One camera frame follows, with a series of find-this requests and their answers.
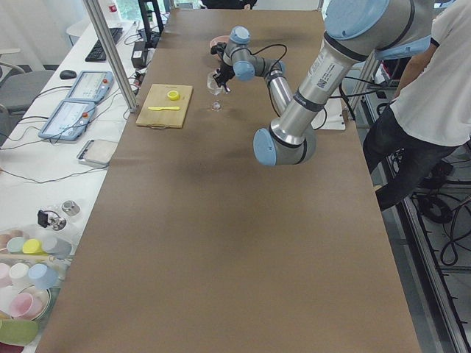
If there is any lower blue teach pendant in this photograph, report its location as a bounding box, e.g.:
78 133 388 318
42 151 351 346
38 100 96 142

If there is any silver metal tray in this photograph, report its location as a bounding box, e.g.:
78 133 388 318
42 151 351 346
77 139 118 167

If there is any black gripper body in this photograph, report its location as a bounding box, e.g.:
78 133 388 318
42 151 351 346
210 42 235 88

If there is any upper blue teach pendant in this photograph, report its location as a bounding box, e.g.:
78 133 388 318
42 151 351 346
66 71 113 104

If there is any pink plastic cup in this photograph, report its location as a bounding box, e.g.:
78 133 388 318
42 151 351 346
9 293 43 319

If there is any pink bowl of ice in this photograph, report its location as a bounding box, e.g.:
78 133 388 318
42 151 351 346
209 35 230 62

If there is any blue teach pendant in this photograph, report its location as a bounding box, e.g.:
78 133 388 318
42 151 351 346
66 71 113 104
38 100 96 142

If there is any person in white shirt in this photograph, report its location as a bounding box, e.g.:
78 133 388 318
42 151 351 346
363 1 470 210

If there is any steel cup on desk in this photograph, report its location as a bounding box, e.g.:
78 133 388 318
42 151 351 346
61 200 81 217

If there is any green plastic bowl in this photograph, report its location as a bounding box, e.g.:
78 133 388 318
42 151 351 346
1 319 39 346

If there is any yellow plastic knife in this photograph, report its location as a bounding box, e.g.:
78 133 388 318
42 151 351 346
147 106 180 111

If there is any yellow plastic cup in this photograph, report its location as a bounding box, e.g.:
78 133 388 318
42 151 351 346
22 238 46 255

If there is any aluminium frame post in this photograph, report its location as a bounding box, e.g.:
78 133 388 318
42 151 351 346
83 0 138 113

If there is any black keyboard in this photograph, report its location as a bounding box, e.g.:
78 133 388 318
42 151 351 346
84 27 124 63

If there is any wooden cutting board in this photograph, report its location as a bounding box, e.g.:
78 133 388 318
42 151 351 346
135 84 193 129

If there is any black power adapter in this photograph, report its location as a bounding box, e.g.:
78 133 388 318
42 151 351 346
131 40 148 69

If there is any blue plastic cup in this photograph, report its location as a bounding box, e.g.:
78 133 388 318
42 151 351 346
28 263 59 290

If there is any black computer mouse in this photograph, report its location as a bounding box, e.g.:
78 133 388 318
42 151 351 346
59 69 77 80

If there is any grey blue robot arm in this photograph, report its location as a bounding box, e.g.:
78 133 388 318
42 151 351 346
210 0 433 166

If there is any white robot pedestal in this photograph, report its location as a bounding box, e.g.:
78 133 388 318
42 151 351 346
311 99 346 131

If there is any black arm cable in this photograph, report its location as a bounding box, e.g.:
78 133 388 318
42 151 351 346
249 43 356 129

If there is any clear wine glass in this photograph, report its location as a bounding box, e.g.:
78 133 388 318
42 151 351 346
207 71 223 111

